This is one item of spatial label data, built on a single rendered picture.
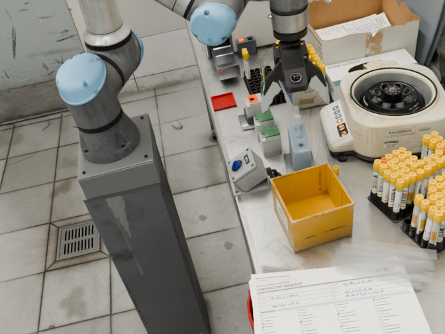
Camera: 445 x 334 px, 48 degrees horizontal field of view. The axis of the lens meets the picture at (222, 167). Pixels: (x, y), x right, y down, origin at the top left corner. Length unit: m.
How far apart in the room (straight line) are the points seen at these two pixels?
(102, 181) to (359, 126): 0.63
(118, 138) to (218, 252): 1.08
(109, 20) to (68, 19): 1.80
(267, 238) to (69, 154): 2.02
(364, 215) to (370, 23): 0.74
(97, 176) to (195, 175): 1.35
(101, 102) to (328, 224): 0.57
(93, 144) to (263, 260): 0.49
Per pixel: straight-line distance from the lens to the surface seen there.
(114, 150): 1.24
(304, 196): 1.15
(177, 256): 1.50
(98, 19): 1.21
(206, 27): 0.91
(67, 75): 1.19
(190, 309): 1.73
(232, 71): 1.54
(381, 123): 1.19
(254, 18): 1.67
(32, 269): 2.46
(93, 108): 1.18
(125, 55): 1.25
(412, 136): 1.23
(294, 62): 1.04
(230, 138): 1.35
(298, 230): 1.02
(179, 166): 2.64
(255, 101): 1.34
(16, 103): 3.32
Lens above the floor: 1.73
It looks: 42 degrees down
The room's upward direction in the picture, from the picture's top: 11 degrees counter-clockwise
